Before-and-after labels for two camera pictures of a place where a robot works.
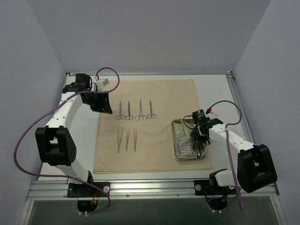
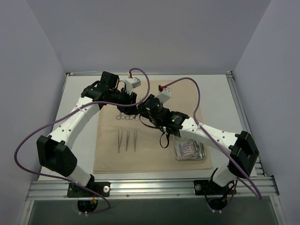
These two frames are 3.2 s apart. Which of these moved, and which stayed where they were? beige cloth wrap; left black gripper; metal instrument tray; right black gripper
Moved: left black gripper; right black gripper
Stayed: metal instrument tray; beige cloth wrap
